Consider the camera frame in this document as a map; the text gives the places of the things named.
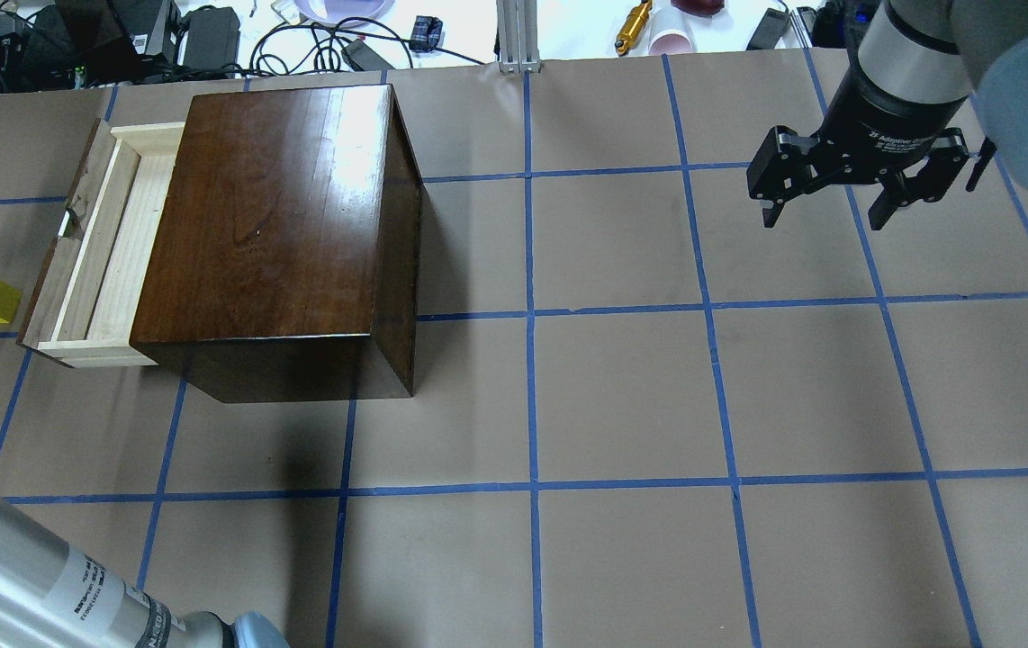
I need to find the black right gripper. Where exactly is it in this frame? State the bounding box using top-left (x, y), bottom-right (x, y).
top-left (745, 125), bottom-right (970, 232)

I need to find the wooden drawer with white handle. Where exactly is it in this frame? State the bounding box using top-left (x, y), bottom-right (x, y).
top-left (17, 121), bottom-right (185, 368)

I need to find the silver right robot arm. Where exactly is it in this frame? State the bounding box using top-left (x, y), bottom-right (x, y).
top-left (747, 1), bottom-right (1028, 230)

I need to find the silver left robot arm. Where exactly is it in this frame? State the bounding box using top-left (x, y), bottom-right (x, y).
top-left (0, 173), bottom-right (967, 647)

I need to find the dark wooden drawer cabinet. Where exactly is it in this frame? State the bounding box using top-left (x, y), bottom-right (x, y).
top-left (129, 85), bottom-right (425, 403)

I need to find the pink paper cup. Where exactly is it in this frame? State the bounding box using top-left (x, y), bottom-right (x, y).
top-left (647, 26), bottom-right (698, 55)

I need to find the gold metal cylinder tool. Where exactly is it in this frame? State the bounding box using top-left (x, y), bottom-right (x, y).
top-left (613, 0), bottom-right (653, 57)

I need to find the black power adapter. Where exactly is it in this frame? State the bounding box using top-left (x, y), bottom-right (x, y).
top-left (181, 5), bottom-right (241, 79)

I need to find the purple plate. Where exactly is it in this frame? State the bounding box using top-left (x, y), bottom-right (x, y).
top-left (294, 0), bottom-right (395, 25)

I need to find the aluminium frame post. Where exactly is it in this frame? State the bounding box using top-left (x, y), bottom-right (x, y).
top-left (495, 0), bottom-right (542, 75)

